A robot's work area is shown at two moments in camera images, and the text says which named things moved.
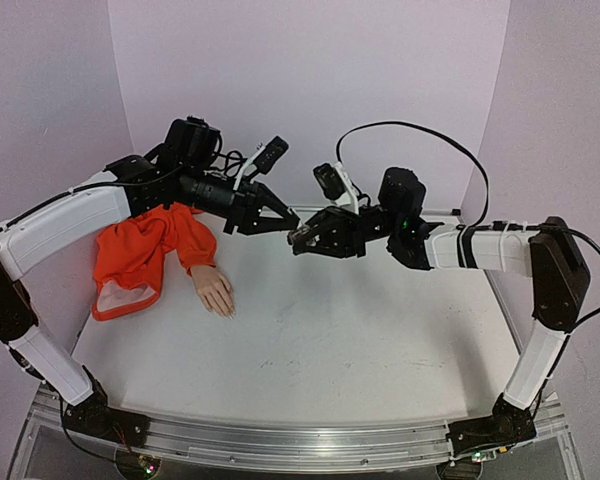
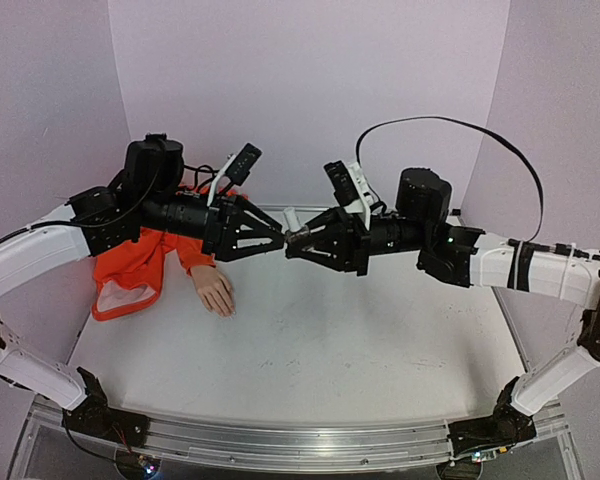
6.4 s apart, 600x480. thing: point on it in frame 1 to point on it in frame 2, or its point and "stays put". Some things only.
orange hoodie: [129, 254] stays put
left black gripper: [251, 221] to [224, 236]
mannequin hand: [214, 289] stays put
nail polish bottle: [292, 234] stays put
